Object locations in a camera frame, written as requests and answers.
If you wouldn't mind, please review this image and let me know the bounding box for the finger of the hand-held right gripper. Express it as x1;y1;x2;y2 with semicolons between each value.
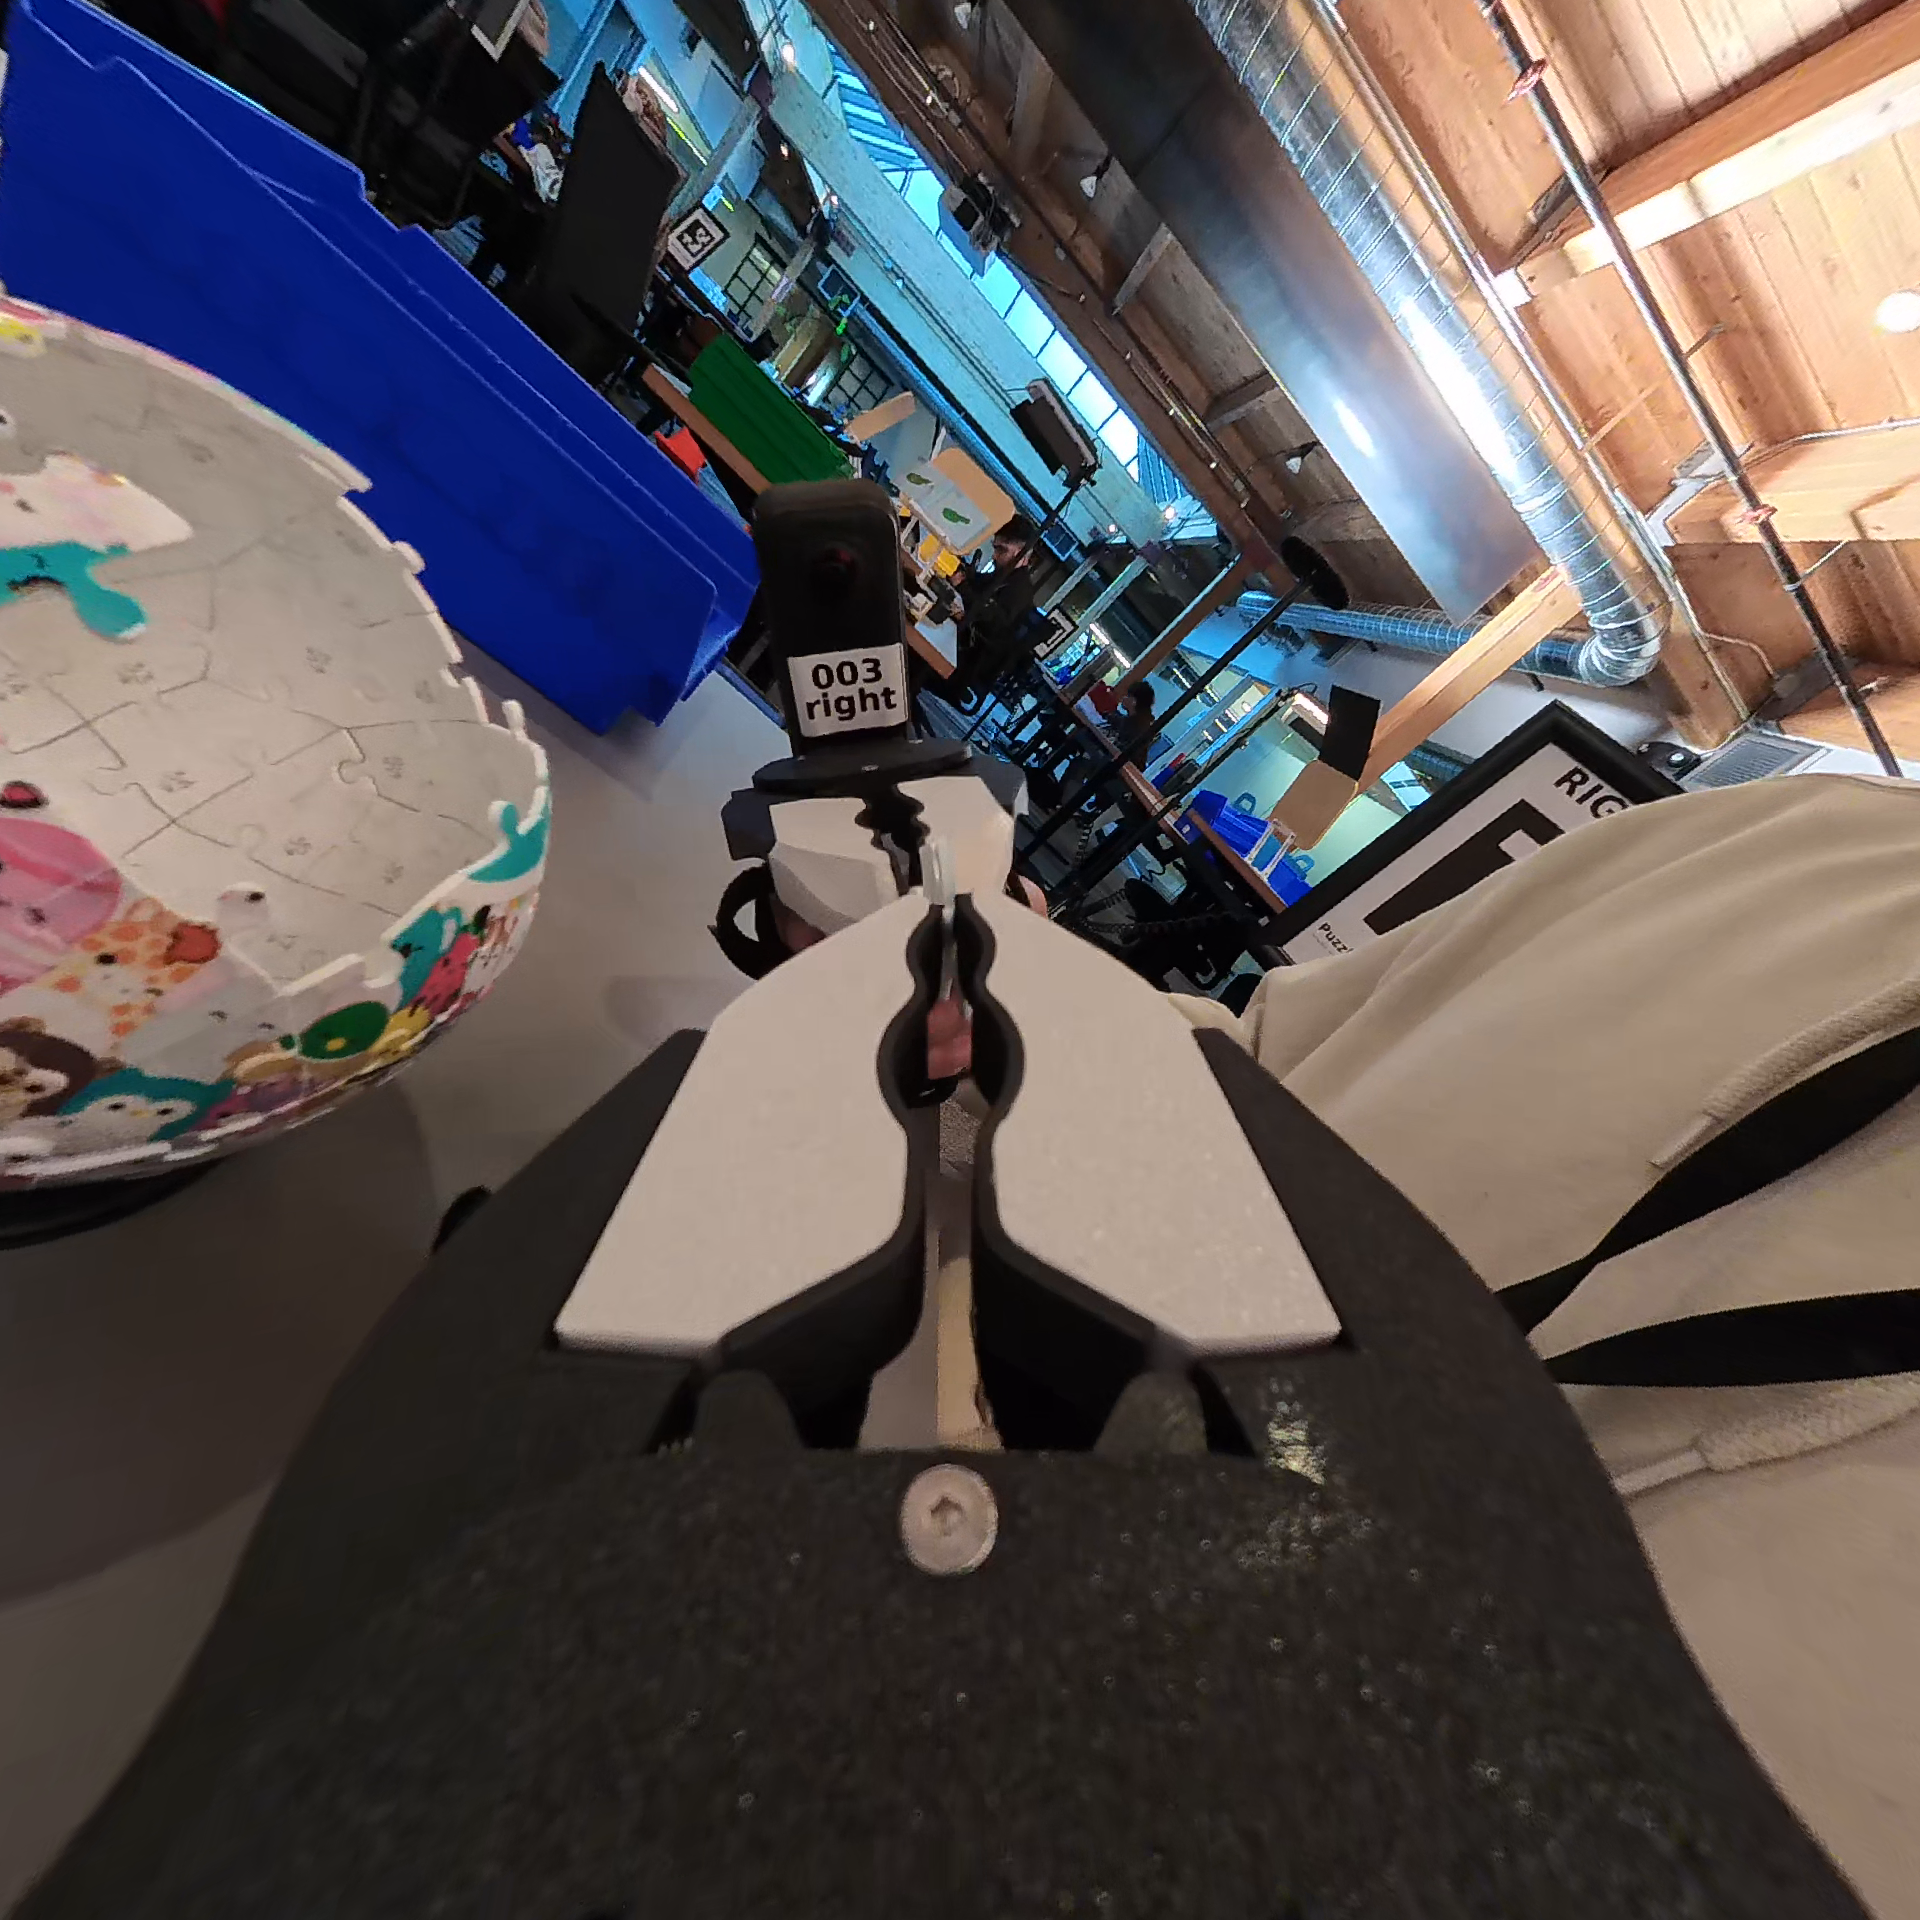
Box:
767;790;922;942
896;767;1030;903

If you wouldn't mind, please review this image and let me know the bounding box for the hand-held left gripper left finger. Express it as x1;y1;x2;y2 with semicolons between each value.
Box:
551;884;963;1453

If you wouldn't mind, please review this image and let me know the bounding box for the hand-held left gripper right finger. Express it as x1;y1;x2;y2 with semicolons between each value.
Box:
949;887;1344;1453

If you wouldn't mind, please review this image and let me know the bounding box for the colourful puzzle ball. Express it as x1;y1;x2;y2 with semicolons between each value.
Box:
0;292;554;1194

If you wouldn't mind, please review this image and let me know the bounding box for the black ball stand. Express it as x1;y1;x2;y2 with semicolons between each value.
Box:
0;1162;213;1247

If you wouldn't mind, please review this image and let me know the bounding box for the green plastic bin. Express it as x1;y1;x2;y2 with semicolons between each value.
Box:
689;329;861;497

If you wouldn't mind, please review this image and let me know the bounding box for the black monitor on stand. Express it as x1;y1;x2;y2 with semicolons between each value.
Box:
527;59;685;349

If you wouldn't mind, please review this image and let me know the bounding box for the blue plastic bin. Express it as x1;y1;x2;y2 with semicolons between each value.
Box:
0;0;759;737

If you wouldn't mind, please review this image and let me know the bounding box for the black framed marker sign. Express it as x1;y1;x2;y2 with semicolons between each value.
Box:
1267;700;1689;970

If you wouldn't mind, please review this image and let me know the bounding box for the person's cream hoodie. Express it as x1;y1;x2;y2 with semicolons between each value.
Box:
1501;1036;1920;1920

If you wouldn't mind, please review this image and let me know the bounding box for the metal ceiling pipe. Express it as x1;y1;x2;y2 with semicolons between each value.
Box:
1477;0;1907;782

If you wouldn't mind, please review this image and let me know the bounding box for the silver spiral duct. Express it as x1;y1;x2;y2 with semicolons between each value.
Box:
1238;590;1614;684
1200;0;1674;689

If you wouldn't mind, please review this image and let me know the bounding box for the large grey metal duct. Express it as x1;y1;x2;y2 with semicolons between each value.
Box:
1050;0;1519;623

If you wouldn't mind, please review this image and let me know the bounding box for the black harness strap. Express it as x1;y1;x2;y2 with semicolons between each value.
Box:
1501;1027;1920;1390

